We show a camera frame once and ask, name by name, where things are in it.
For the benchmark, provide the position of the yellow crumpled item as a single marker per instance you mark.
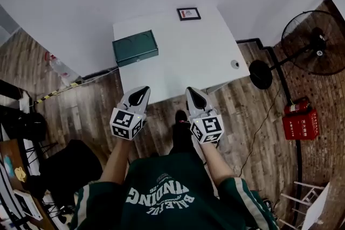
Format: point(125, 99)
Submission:
point(20, 173)

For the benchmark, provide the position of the person's green printed shirt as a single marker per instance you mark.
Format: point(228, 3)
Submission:
point(167, 196)

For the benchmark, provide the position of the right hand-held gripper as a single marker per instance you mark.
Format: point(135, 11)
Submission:
point(208, 128)

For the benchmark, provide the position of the yellow black hazard tape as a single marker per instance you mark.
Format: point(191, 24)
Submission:
point(51, 94)

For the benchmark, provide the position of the green box with drawer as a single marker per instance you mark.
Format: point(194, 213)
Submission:
point(134, 47)

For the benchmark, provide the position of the clear plastic bag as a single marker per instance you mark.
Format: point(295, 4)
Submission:
point(62, 70)

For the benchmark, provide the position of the black standing fan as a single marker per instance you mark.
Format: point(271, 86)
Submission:
point(316, 43)

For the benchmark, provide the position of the black framed picture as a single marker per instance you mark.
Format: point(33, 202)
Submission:
point(188, 13)

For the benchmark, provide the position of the black floor pipe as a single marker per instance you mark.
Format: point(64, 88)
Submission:
point(280, 75)

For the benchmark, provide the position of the person's right forearm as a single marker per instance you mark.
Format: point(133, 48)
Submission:
point(215, 164)

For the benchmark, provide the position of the red fire extinguisher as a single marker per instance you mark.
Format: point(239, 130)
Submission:
point(296, 107)

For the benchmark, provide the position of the black chair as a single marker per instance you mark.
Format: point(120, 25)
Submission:
point(70, 167)

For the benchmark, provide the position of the person's black trouser leg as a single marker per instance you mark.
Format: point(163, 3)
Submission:
point(182, 137)

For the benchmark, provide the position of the red fire extinguisher box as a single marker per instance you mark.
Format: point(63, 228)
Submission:
point(300, 125)

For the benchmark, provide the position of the white board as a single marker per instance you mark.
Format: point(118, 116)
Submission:
point(320, 210)

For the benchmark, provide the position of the white metal rack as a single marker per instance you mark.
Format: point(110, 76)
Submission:
point(302, 200)

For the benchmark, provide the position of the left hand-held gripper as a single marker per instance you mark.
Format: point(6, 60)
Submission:
point(125, 124)

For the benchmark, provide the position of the person's left forearm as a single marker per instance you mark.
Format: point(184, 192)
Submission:
point(116, 161)

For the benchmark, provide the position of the black bag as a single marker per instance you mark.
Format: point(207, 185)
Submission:
point(29, 125)

